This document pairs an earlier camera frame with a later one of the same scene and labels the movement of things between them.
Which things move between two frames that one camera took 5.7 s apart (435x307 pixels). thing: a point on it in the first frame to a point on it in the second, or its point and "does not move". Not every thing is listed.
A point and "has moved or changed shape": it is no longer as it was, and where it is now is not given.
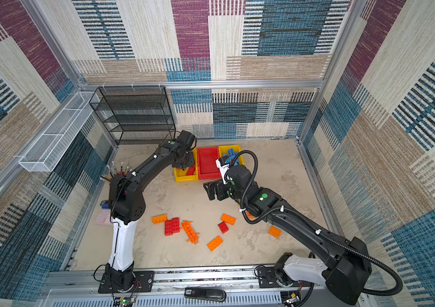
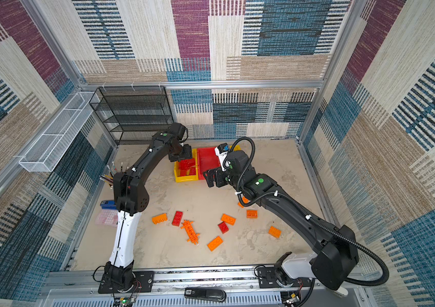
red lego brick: (175, 225) has moved or changed shape
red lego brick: (223, 227) does not move
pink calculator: (103, 217) does not move
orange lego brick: (159, 219) does not move
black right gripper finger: (209, 188) to (209, 176)
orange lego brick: (274, 231) does not move
